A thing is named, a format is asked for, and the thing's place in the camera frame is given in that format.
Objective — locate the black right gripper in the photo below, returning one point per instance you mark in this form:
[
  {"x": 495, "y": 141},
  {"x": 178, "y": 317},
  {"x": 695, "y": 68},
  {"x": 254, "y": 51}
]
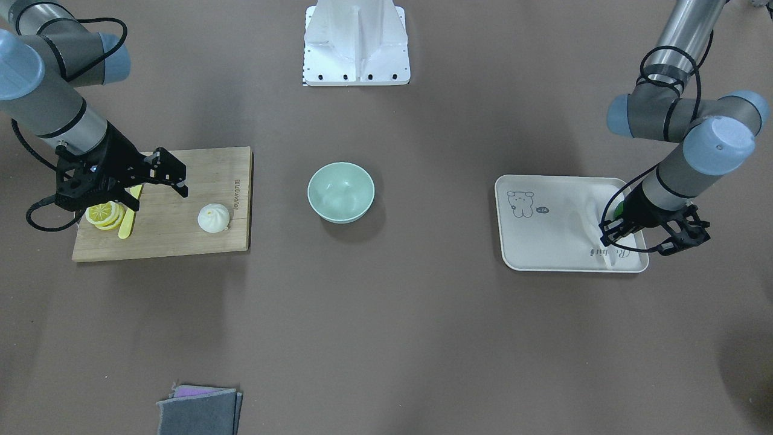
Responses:
[{"x": 119, "y": 150}]

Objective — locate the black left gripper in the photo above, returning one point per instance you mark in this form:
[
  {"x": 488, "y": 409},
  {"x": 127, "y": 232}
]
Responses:
[{"x": 636, "y": 211}]

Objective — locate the white steamed bun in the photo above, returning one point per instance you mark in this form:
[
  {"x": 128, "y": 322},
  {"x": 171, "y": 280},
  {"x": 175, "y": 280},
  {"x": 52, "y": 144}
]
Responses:
[{"x": 213, "y": 218}]

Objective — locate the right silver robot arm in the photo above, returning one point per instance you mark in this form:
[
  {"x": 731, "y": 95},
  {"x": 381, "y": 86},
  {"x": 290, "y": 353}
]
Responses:
[{"x": 46, "y": 57}]

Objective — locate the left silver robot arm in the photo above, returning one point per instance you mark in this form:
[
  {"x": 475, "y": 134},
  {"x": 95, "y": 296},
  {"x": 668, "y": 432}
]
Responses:
[{"x": 712, "y": 137}]

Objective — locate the mint green bowl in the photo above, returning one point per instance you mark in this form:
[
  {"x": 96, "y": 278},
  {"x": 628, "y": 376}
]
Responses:
[{"x": 341, "y": 192}]

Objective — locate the green lime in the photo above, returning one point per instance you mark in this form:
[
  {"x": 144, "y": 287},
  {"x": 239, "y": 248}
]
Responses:
[{"x": 618, "y": 212}]

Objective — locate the yellow plastic knife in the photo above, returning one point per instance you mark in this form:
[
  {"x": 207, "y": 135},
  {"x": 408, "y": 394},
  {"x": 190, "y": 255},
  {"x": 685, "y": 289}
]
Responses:
[{"x": 127, "y": 224}]

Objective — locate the yellow lemon slices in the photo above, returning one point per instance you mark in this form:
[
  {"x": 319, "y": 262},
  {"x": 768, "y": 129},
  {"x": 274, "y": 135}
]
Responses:
[{"x": 107, "y": 216}]

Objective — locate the white rectangular serving tray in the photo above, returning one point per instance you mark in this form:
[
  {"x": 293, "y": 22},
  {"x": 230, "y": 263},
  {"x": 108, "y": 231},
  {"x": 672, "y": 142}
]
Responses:
[{"x": 551, "y": 224}]

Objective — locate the bamboo cutting board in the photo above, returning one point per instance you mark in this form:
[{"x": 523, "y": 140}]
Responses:
[{"x": 166, "y": 224}]

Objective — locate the grey folded cloth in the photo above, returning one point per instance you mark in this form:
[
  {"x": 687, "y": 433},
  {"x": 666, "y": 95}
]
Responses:
[{"x": 215, "y": 413}]

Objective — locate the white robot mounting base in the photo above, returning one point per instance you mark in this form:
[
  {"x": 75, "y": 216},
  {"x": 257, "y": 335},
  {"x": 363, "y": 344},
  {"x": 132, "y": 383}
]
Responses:
[{"x": 355, "y": 43}]

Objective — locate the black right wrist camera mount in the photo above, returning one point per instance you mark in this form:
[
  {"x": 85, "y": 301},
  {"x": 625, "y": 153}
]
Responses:
[{"x": 79, "y": 181}]

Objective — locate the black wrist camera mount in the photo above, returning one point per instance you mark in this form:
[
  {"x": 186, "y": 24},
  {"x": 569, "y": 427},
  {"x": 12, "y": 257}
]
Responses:
[
  {"x": 79, "y": 181},
  {"x": 685, "y": 230}
]

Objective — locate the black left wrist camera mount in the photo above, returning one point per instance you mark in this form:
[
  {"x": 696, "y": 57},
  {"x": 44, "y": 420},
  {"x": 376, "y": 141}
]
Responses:
[{"x": 685, "y": 230}]

